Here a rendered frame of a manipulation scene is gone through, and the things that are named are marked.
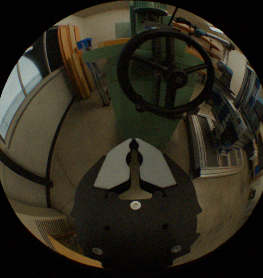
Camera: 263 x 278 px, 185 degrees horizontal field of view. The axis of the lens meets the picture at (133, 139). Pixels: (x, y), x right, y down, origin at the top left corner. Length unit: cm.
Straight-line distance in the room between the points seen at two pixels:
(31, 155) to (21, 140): 25
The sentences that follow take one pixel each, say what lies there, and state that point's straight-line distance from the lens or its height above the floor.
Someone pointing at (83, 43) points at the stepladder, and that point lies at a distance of 127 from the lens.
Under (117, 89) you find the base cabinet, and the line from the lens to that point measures 46.
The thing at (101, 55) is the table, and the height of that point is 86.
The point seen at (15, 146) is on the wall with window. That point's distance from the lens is 115.
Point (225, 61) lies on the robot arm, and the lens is 117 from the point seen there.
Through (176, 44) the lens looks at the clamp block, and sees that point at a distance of 34.
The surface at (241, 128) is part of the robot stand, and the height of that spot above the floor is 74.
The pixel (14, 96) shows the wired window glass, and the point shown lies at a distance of 132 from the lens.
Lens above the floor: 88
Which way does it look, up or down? 60 degrees down
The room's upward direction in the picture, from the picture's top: 2 degrees counter-clockwise
